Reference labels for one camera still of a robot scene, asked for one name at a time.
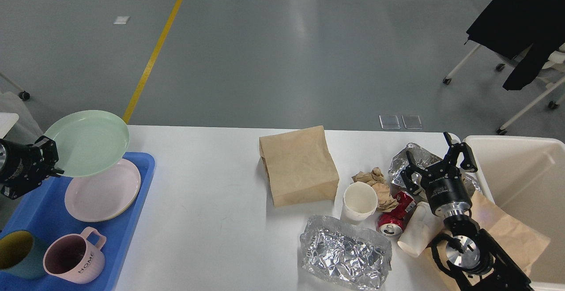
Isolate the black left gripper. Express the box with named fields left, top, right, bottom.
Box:
left=0, top=136, right=64, bottom=200

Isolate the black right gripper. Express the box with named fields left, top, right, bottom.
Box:
left=401, top=132, right=478, bottom=217

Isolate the green plate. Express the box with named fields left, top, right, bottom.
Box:
left=44, top=110, right=130, bottom=177

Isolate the teal mug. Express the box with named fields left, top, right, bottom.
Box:
left=0, top=230, right=49, bottom=280

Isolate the pink mug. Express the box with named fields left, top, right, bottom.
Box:
left=43, top=227, right=107, bottom=284

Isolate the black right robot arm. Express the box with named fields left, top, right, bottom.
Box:
left=401, top=132, right=531, bottom=291

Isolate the crumpled foil back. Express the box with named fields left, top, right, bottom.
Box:
left=388, top=143, right=483, bottom=197

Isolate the white furniture at left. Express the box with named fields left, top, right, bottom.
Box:
left=0, top=73, right=44, bottom=144

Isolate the blue plastic tray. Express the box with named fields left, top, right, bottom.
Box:
left=0, top=152, right=155, bottom=291

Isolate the white paper cup lying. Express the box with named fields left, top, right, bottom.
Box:
left=397, top=202, right=444, bottom=257

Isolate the pink plate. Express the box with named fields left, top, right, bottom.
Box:
left=64, top=159, right=141, bottom=223

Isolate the crumpled brown paper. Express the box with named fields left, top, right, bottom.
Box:
left=351, top=167, right=398, bottom=212

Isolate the crushed red soda can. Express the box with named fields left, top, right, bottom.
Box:
left=376, top=191, right=416, bottom=238

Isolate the white paper cup upright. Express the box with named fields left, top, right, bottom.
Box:
left=340, top=181, right=379, bottom=224

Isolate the white plastic bin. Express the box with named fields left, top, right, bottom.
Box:
left=464, top=136, right=565, bottom=291

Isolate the flat brown paper bag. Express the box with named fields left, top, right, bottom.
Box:
left=421, top=192, right=551, bottom=291

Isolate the crumpled foil tray front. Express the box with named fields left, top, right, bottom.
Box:
left=298, top=215, right=393, bottom=291

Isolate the white rolling chair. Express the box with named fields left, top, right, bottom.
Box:
left=443, top=42, right=565, bottom=136

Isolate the black jacket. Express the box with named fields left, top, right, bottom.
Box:
left=466, top=0, right=565, bottom=91

